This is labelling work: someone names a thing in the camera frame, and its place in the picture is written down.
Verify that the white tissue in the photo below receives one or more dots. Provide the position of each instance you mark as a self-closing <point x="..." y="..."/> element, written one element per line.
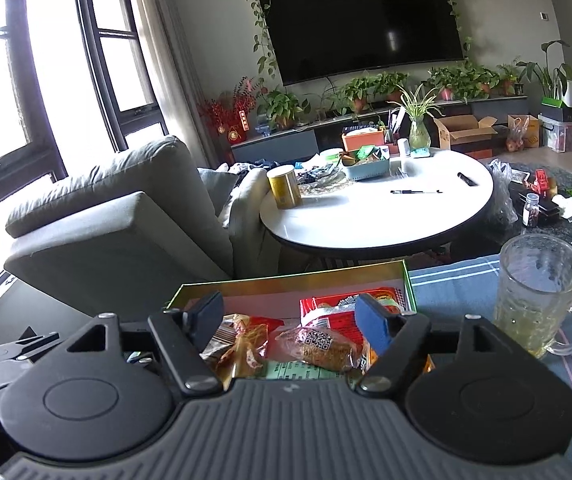
<point x="568" y="207"/>

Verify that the glass mug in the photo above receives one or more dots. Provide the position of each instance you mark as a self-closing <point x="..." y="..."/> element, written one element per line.
<point x="536" y="280"/>

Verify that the black marker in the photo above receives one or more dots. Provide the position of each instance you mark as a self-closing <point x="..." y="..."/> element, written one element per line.
<point x="466" y="179"/>

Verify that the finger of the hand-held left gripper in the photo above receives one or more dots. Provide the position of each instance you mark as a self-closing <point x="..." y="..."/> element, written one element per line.
<point x="35" y="345"/>

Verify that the potted green plant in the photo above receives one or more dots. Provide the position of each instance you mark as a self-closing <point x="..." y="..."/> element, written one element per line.
<point x="476" y="80"/>
<point x="281" y="107"/>
<point x="392" y="85"/>
<point x="508" y="80"/>
<point x="358" y="92"/>
<point x="443" y="82"/>

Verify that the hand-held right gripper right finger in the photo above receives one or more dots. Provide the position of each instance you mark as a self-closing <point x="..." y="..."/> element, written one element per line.
<point x="372" y="322"/>

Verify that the white bottle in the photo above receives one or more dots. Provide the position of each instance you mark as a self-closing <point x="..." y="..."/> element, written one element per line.
<point x="404" y="155"/>

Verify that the clear plastic bag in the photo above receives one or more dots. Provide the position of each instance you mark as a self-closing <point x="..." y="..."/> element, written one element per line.
<point x="503" y="195"/>

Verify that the white cushion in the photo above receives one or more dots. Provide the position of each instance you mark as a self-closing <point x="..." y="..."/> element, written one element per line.
<point x="246" y="210"/>

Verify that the white round table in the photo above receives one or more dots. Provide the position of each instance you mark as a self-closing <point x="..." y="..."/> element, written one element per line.
<point x="391" y="220"/>

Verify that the grey armchair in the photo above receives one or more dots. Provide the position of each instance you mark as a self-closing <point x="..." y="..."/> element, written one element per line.
<point x="115" y="235"/>

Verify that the green cardboard box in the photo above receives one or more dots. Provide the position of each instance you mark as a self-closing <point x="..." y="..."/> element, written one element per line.
<point x="286" y="277"/>

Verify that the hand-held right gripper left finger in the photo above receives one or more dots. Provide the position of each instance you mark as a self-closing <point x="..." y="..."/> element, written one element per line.
<point x="205" y="317"/>

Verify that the glass vase with spider plant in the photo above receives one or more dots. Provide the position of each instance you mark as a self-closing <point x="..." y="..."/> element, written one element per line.
<point x="420" y="135"/>

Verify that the small green box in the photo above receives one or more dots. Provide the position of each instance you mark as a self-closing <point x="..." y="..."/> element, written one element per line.
<point x="551" y="102"/>

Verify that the red berry decoration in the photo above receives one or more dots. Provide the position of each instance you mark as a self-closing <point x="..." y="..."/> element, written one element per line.
<point x="236" y="125"/>

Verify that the small red box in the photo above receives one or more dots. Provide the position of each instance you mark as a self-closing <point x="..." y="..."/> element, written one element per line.
<point x="545" y="182"/>

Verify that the green snack packet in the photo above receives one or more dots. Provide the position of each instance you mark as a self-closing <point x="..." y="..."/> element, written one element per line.
<point x="291" y="372"/>

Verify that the open cardboard box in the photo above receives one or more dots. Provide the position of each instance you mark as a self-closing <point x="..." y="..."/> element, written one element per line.
<point x="458" y="135"/>

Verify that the orange box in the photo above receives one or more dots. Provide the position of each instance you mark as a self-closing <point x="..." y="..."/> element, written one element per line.
<point x="363" y="140"/>

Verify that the black framed window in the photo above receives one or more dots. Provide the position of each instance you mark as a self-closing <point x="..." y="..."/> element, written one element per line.
<point x="83" y="60"/>

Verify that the grey pillow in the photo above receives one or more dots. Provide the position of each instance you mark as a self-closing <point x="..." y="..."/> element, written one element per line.
<point x="213" y="185"/>

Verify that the black pen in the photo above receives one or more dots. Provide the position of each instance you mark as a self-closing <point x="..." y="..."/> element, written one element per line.
<point x="416" y="192"/>

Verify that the beige curtain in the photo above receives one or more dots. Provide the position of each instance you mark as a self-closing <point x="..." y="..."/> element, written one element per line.
<point x="175" y="85"/>

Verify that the clear storage box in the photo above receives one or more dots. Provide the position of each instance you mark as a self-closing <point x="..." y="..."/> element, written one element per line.
<point x="563" y="135"/>

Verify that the blue striped tablecloth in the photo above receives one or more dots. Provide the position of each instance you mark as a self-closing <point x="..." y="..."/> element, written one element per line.
<point x="466" y="290"/>

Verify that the red white label snack packet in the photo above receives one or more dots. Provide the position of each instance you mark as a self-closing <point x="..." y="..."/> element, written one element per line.
<point x="336" y="305"/>

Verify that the small glass jar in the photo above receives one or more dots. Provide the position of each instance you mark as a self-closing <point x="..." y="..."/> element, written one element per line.
<point x="531" y="212"/>

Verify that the teal basket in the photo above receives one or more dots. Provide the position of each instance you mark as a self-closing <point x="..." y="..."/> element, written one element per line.
<point x="366" y="172"/>

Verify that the black flat box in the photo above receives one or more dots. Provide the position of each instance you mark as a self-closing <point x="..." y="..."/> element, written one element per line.
<point x="551" y="212"/>

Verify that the green vine plant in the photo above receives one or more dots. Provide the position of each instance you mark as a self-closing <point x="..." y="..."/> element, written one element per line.
<point x="264" y="62"/>

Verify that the wall television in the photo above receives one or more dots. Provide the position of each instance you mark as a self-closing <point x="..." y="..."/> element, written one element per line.
<point x="366" y="20"/>

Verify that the grey television cabinet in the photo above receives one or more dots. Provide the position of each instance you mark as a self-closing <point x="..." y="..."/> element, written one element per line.
<point x="286" y="142"/>

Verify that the glass dish of sweets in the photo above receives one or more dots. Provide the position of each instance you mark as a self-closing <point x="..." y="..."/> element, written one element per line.
<point x="321" y="180"/>

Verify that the clear brown pastry packet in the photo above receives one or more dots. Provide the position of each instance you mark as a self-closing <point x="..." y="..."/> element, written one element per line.
<point x="316" y="347"/>

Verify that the yellow can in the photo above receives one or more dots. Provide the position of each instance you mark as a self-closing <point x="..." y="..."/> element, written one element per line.
<point x="285" y="187"/>

